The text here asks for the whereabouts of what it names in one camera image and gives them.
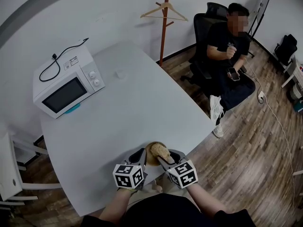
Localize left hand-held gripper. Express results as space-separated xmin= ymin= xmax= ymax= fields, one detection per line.
xmin=112 ymin=147 xmax=149 ymax=191

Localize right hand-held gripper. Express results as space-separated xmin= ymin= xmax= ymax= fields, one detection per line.
xmin=156 ymin=149 xmax=198 ymax=190

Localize tan bowl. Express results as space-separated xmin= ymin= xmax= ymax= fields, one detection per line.
xmin=144 ymin=141 xmax=167 ymax=168

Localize beige fluffy sponge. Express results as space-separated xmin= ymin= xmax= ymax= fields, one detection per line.
xmin=150 ymin=143 xmax=171 ymax=162

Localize person's right forearm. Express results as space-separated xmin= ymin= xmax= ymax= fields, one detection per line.
xmin=188 ymin=182 xmax=228 ymax=220

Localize person's left forearm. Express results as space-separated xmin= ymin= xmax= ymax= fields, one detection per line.
xmin=98 ymin=187 xmax=134 ymax=222

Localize person's khaki shorts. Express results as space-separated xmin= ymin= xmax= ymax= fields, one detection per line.
xmin=129 ymin=190 xmax=164 ymax=205

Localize person's black shirt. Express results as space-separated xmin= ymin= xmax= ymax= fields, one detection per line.
xmin=80 ymin=192 xmax=257 ymax=227

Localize teal mat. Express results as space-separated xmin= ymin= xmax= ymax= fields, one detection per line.
xmin=64 ymin=104 xmax=81 ymax=114

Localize white microwave oven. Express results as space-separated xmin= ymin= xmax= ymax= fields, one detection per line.
xmin=32 ymin=44 xmax=106 ymax=120

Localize brown wooden coat rack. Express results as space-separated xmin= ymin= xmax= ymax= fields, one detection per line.
xmin=155 ymin=0 xmax=175 ymax=67

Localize white side chair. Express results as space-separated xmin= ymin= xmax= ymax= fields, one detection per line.
xmin=0 ymin=131 xmax=62 ymax=210

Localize black office chair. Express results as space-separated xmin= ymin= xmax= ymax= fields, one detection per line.
xmin=274 ymin=34 xmax=298 ymax=67
xmin=180 ymin=1 xmax=257 ymax=85

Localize white woven basket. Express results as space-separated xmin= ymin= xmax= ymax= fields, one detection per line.
xmin=290 ymin=82 xmax=303 ymax=100

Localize wooden clothes hanger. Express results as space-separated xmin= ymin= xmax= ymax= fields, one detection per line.
xmin=140 ymin=1 xmax=189 ymax=22

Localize white side table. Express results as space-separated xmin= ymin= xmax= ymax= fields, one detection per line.
xmin=281 ymin=55 xmax=303 ymax=89

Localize black floor stand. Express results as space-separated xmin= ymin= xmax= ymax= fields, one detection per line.
xmin=246 ymin=0 xmax=272 ymax=58

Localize white floor cable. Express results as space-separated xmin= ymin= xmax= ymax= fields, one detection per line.
xmin=243 ymin=58 xmax=297 ymax=210

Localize black microwave power cable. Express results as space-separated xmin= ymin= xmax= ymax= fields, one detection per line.
xmin=39 ymin=37 xmax=89 ymax=82

